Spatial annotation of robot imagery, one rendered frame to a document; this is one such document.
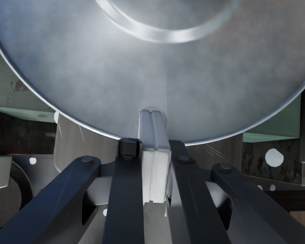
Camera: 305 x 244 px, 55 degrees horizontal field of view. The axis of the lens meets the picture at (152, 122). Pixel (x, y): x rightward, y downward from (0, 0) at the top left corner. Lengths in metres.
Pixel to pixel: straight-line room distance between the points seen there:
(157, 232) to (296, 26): 0.86
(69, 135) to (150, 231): 0.83
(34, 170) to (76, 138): 0.83
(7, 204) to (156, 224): 0.48
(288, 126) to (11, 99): 0.34
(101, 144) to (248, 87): 0.12
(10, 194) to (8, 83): 0.72
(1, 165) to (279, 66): 0.40
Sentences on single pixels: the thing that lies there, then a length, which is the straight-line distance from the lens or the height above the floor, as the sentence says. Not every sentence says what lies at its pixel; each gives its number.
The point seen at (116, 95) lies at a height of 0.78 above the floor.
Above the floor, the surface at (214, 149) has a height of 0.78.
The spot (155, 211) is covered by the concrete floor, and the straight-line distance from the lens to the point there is 1.02.
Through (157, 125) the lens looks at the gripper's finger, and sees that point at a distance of 0.17.
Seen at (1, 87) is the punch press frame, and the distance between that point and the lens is 0.39.
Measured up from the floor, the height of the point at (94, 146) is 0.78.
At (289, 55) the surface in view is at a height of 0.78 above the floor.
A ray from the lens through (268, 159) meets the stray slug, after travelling 0.39.
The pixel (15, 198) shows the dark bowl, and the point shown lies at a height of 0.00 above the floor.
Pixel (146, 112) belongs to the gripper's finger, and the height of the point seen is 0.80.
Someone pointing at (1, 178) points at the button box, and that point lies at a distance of 0.50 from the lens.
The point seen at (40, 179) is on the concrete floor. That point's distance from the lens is 1.04.
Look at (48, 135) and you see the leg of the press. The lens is 0.76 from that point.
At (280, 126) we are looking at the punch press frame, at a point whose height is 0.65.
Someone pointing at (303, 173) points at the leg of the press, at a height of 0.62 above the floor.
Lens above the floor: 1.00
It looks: 82 degrees down
